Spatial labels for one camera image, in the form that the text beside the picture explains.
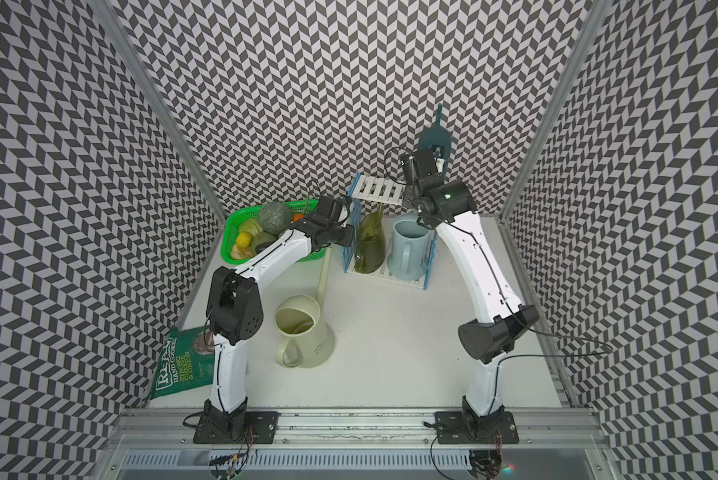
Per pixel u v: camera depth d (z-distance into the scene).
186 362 0.79
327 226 0.75
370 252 0.94
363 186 0.91
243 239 1.01
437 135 0.76
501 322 0.44
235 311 0.53
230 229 1.04
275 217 1.02
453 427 0.73
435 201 0.48
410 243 0.87
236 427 0.64
